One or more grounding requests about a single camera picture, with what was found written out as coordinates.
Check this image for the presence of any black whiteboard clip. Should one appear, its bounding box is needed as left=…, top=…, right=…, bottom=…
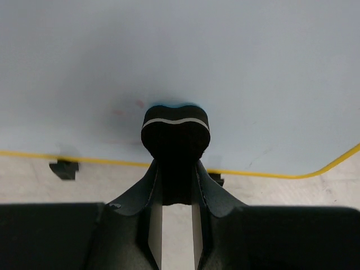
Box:
left=49, top=160, right=79, bottom=181
left=209, top=173, right=224, bottom=187

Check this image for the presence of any black whiteboard clip right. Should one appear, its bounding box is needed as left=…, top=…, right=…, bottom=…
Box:
left=209, top=173, right=224, bottom=187

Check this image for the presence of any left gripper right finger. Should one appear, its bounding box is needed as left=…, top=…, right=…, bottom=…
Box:
left=191, top=161, right=281, bottom=269

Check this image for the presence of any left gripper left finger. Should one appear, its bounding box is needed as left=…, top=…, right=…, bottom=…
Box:
left=85, top=161, right=163, bottom=269

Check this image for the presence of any black whiteboard eraser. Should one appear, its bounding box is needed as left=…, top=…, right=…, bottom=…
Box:
left=141, top=105, right=210, bottom=206

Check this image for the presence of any black whiteboard clip left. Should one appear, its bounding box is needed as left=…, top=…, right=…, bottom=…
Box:
left=49, top=160, right=79, bottom=181

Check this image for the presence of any yellow framed whiteboard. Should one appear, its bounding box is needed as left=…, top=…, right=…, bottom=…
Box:
left=1, top=1, right=359, bottom=179

